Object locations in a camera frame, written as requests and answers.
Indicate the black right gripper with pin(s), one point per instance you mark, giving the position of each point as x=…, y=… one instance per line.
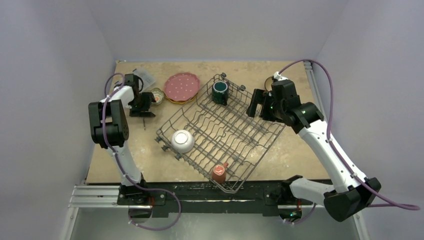
x=262, y=100

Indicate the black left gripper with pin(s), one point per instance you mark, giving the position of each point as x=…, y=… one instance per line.
x=148, y=98

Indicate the dark green mug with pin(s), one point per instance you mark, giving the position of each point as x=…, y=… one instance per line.
x=220, y=93

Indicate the white ceramic bowl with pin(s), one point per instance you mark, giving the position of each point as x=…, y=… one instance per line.
x=182, y=141

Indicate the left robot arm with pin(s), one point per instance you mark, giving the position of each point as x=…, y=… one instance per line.
x=109, y=129

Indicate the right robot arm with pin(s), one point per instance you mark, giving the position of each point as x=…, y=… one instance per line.
x=350, y=190

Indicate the brown ceramic bowl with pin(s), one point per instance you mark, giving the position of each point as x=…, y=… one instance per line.
x=268, y=83

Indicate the clear plastic screw box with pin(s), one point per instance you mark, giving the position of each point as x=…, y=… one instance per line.
x=145, y=79

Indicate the yellow plate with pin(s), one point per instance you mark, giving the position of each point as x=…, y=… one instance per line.
x=183, y=101

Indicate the pink dotted plate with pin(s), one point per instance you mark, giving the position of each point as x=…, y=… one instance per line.
x=182, y=86

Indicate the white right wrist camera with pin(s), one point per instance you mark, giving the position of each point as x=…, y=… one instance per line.
x=277, y=77

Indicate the grey wire dish rack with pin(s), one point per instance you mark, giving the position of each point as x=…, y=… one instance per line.
x=222, y=134

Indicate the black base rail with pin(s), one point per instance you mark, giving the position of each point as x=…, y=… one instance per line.
x=263, y=197

